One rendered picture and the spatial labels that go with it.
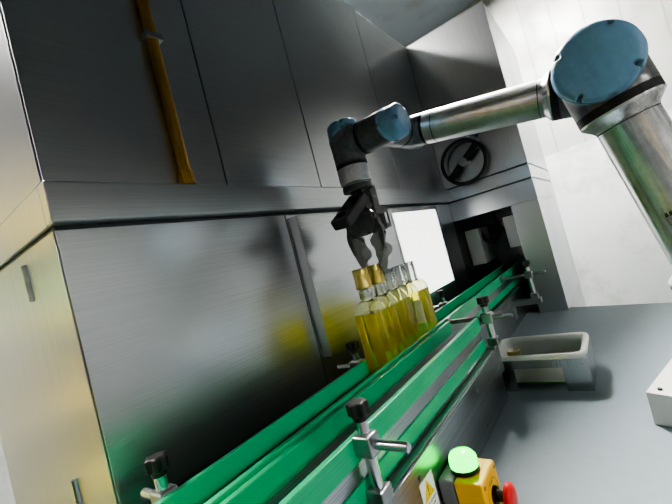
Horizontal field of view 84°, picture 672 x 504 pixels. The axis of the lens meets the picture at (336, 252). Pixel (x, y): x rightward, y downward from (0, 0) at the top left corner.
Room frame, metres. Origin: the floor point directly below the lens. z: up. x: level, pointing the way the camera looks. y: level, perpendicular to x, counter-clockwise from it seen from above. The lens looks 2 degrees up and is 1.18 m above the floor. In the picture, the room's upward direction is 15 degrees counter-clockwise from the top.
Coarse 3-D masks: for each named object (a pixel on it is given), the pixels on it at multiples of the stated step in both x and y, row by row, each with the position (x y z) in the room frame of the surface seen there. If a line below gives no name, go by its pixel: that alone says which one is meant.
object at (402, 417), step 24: (456, 336) 0.83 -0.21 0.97; (480, 336) 0.94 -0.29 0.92; (432, 360) 0.71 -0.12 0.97; (456, 360) 0.80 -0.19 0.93; (408, 384) 0.62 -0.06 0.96; (432, 384) 0.69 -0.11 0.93; (456, 384) 0.77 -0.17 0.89; (384, 408) 0.55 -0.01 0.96; (408, 408) 0.60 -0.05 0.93; (432, 408) 0.67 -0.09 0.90; (384, 432) 0.54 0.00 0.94; (408, 432) 0.59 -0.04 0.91; (336, 456) 0.45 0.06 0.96; (384, 456) 0.53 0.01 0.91; (312, 480) 0.42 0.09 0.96; (336, 480) 0.45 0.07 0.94; (360, 480) 0.48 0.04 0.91
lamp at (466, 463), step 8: (456, 448) 0.61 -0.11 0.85; (464, 448) 0.60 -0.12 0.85; (448, 456) 0.60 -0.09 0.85; (456, 456) 0.59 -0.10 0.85; (464, 456) 0.58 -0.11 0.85; (472, 456) 0.58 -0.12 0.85; (456, 464) 0.58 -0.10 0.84; (464, 464) 0.58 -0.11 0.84; (472, 464) 0.58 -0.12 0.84; (456, 472) 0.58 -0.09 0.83; (464, 472) 0.58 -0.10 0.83; (472, 472) 0.58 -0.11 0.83
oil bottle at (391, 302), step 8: (376, 296) 0.86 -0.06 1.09; (384, 296) 0.84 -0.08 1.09; (392, 296) 0.86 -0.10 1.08; (392, 304) 0.84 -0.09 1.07; (392, 312) 0.84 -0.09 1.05; (400, 312) 0.87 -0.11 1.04; (392, 320) 0.83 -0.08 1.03; (400, 320) 0.86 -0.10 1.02; (392, 328) 0.83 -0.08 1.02; (400, 328) 0.85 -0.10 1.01; (400, 336) 0.84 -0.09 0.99; (400, 344) 0.84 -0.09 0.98; (408, 344) 0.86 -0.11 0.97
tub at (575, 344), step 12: (528, 336) 1.10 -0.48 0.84; (540, 336) 1.08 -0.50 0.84; (552, 336) 1.06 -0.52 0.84; (564, 336) 1.04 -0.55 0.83; (576, 336) 1.03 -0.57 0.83; (588, 336) 0.99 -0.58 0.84; (504, 348) 1.10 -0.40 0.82; (528, 348) 1.10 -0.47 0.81; (540, 348) 1.08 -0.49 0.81; (552, 348) 1.06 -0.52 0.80; (564, 348) 1.05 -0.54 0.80; (576, 348) 1.03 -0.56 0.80; (504, 360) 0.99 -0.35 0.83; (516, 360) 0.98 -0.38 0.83
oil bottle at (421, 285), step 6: (408, 282) 1.00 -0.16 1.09; (414, 282) 0.98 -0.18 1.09; (420, 282) 0.99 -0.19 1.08; (420, 288) 0.98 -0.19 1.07; (426, 288) 1.00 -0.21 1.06; (420, 294) 0.97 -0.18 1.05; (426, 294) 0.99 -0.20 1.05; (426, 300) 0.99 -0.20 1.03; (426, 306) 0.98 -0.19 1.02; (432, 306) 1.01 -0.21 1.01; (426, 312) 0.97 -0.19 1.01; (432, 312) 1.00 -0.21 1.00; (426, 318) 0.97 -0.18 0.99; (432, 318) 0.99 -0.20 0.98; (432, 324) 0.98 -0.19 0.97
